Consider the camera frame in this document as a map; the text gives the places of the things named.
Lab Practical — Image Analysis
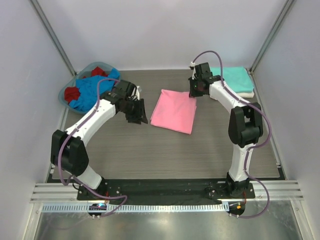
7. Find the pink t shirt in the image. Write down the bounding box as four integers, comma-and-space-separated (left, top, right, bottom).
150, 89, 197, 135

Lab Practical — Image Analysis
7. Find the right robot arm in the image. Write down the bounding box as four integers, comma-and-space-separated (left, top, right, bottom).
188, 62, 264, 198

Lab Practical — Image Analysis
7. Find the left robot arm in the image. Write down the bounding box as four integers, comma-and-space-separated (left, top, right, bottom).
50, 80, 148, 200

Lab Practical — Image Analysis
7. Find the teal folded t shirt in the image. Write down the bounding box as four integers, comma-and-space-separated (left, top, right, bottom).
222, 66, 254, 95

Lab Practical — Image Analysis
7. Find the blue t shirt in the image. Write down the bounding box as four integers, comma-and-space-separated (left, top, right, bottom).
68, 68, 120, 113

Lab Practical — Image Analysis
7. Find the white folded t shirt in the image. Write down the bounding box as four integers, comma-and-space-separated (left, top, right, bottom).
209, 84, 255, 101

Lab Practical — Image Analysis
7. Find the blue plastic basket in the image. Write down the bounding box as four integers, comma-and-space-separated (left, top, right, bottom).
58, 61, 121, 115

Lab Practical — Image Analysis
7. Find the red t shirt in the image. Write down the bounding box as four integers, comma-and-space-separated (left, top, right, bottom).
64, 66, 108, 104

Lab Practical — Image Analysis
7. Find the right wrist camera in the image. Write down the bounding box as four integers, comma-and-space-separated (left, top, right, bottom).
189, 61, 197, 80

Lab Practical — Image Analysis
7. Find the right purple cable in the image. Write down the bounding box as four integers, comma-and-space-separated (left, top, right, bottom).
188, 50, 273, 220

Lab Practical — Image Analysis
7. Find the purple cable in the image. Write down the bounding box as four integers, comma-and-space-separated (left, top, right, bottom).
57, 78, 128, 217
188, 50, 273, 220

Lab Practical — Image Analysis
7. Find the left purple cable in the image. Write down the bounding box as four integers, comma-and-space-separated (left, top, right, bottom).
57, 78, 128, 217

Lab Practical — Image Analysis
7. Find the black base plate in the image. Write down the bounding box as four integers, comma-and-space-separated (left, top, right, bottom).
76, 177, 256, 201

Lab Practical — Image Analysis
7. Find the slotted cable duct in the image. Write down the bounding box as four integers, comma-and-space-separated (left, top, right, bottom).
41, 202, 229, 214

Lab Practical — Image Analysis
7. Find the right aluminium frame post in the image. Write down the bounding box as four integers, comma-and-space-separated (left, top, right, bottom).
248, 0, 296, 75

